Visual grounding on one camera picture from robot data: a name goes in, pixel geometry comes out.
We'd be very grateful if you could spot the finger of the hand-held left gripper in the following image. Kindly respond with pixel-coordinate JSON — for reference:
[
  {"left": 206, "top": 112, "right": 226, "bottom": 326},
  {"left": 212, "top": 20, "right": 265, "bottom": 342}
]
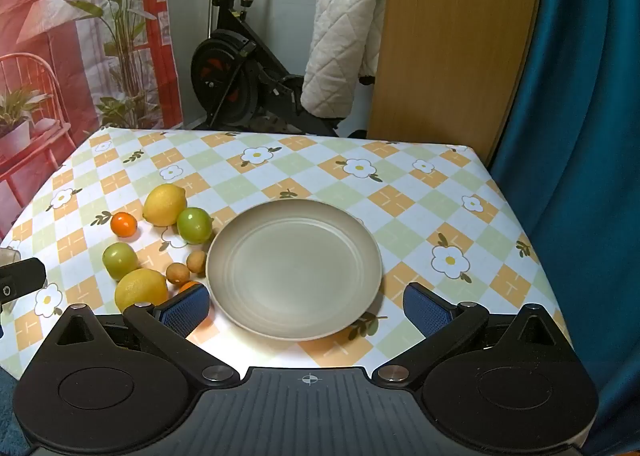
[{"left": 0, "top": 257, "right": 48, "bottom": 311}]

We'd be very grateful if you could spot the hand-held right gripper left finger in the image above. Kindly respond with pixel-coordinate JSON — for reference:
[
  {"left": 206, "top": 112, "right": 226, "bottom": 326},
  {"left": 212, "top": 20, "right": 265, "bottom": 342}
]
[{"left": 44, "top": 282, "right": 241, "bottom": 389}]

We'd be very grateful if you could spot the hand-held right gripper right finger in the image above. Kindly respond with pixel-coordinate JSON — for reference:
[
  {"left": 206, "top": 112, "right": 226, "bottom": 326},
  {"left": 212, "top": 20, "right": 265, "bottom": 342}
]
[{"left": 372, "top": 281, "right": 576, "bottom": 389}]

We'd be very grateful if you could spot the yellow lemon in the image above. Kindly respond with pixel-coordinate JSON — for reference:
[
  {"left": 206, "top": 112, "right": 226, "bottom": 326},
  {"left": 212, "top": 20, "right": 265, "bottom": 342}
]
[
  {"left": 142, "top": 183, "right": 188, "bottom": 228},
  {"left": 114, "top": 268, "right": 170, "bottom": 313}
]

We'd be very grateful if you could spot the pale green apple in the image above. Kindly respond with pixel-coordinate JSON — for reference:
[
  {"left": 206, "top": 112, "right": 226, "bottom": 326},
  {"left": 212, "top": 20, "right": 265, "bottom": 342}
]
[{"left": 102, "top": 242, "right": 140, "bottom": 282}]

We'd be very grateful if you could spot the bright green apple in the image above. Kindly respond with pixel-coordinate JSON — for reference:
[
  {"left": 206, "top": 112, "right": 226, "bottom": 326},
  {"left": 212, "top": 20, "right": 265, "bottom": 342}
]
[{"left": 176, "top": 206, "right": 214, "bottom": 245}]

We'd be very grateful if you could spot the beige round plate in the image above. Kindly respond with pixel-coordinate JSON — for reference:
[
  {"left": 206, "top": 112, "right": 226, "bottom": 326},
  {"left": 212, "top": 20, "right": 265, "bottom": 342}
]
[{"left": 206, "top": 199, "right": 384, "bottom": 341}]

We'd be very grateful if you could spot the checked floral tablecloth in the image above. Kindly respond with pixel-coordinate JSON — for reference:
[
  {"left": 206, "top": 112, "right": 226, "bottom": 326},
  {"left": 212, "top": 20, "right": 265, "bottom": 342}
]
[{"left": 0, "top": 126, "right": 573, "bottom": 382}]

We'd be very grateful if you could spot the teal curtain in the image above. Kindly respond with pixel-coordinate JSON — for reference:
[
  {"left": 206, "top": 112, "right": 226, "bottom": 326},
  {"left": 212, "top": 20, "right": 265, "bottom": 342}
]
[{"left": 487, "top": 0, "right": 640, "bottom": 437}]

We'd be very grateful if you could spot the red printed backdrop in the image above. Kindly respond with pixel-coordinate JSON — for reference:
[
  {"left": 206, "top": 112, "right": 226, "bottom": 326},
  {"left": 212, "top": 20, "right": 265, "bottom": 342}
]
[{"left": 0, "top": 0, "right": 183, "bottom": 242}]

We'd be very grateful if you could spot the black exercise bike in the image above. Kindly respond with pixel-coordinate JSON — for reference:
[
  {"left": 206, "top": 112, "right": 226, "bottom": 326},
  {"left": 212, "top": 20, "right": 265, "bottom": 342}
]
[{"left": 189, "top": 0, "right": 381, "bottom": 138}]

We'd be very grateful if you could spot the wooden board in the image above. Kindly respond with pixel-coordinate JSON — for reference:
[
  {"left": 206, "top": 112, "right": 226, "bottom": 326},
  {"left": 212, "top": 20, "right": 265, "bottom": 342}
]
[{"left": 366, "top": 0, "right": 547, "bottom": 159}]

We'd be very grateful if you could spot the white quilted blanket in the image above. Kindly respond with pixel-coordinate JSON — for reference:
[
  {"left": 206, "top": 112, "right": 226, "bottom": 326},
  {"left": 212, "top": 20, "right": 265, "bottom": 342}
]
[{"left": 300, "top": 0, "right": 391, "bottom": 118}]

